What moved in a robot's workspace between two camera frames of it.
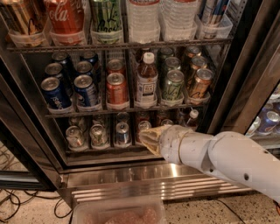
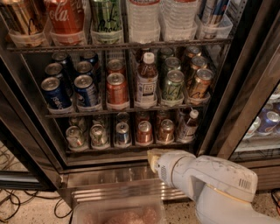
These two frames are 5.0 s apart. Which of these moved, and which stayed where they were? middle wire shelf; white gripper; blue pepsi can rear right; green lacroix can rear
Moved: white gripper
Stayed: middle wire shelf; blue pepsi can rear right; green lacroix can rear
